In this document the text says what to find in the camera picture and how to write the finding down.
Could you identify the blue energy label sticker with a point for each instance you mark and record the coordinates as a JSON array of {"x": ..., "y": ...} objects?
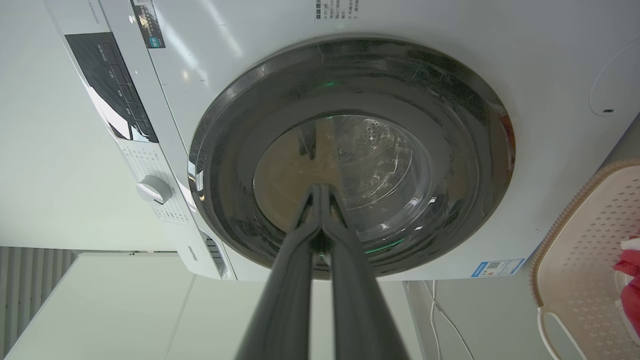
[{"x": 497, "y": 267}]

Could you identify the beige perforated laundry basket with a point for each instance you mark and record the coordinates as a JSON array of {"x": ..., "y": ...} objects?
[{"x": 580, "y": 260}]

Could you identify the white cabinet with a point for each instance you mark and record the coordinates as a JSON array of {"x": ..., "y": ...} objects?
[{"x": 125, "y": 310}]

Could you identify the silver washing machine control knob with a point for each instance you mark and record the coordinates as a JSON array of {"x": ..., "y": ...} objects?
[{"x": 154, "y": 189}]

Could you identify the grey ribbed radiator panel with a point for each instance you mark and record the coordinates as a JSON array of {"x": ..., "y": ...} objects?
[{"x": 30, "y": 285}]

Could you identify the red garment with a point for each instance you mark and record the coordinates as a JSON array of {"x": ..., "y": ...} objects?
[{"x": 631, "y": 287}]

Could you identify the round dark washing machine door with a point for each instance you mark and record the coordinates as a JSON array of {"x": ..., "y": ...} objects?
[{"x": 400, "y": 100}]

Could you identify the black label sticker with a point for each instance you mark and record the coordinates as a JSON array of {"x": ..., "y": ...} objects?
[{"x": 148, "y": 22}]

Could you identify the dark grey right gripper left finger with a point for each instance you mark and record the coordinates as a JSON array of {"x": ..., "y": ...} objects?
[{"x": 285, "y": 305}]

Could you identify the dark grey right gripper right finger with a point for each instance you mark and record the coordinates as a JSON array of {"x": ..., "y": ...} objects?
[{"x": 360, "y": 310}]

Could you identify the white front-load washing machine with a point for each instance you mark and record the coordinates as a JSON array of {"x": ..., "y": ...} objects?
[{"x": 450, "y": 75}]

